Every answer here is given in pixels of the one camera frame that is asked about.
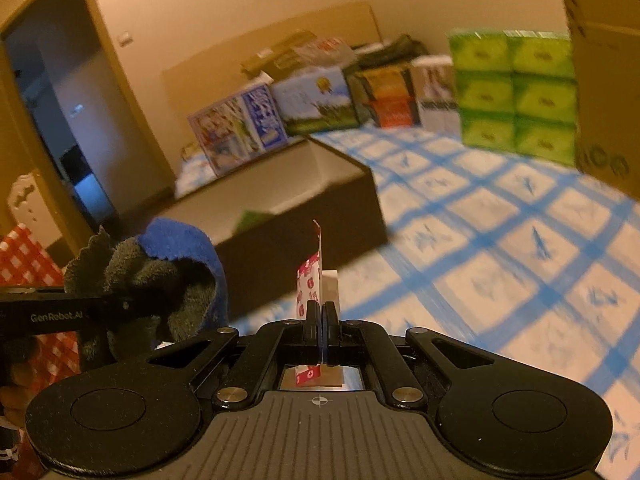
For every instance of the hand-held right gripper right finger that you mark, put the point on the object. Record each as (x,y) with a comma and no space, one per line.
(330,325)

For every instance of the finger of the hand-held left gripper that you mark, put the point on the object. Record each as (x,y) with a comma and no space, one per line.
(125,306)

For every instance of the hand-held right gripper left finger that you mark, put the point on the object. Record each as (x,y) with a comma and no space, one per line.
(312,325)

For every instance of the red printed plastic packet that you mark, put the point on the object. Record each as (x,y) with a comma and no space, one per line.
(310,280)

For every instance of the dark grey and blue cloth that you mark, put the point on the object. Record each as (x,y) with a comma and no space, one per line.
(175,280)

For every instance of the dark brown storage box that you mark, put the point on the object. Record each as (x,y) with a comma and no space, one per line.
(310,210)

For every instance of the green and yellow sponge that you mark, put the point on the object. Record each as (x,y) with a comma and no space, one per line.
(252,221)

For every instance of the person's left hand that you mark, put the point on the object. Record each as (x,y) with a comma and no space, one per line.
(20,380)

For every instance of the red checked bag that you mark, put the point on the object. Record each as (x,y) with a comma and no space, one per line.
(25,255)

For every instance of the blue checked bed sheet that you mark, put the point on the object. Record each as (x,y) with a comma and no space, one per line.
(500,260)

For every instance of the blue milk carton box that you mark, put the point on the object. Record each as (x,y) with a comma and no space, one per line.
(235,130)

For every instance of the cow print milk box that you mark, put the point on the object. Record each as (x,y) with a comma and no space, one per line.
(315,100)

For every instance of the orange box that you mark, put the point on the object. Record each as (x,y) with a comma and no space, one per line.
(382,82)

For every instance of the white product box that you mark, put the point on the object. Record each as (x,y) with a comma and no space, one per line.
(435,95)

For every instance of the small cardboard box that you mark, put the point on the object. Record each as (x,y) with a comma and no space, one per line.
(270,55)

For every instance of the white plastic bag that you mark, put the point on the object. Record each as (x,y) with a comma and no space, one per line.
(325,50)

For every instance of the black bag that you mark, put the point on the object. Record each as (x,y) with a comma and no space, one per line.
(395,50)

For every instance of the stack of green tissue packs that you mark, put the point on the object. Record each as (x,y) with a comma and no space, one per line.
(510,95)

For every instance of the large cardboard box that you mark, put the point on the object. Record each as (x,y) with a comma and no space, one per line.
(610,85)

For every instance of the wooden door frame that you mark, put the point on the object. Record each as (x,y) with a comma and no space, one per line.
(107,110)

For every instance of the wall light switch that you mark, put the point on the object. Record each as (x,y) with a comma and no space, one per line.
(125,38)

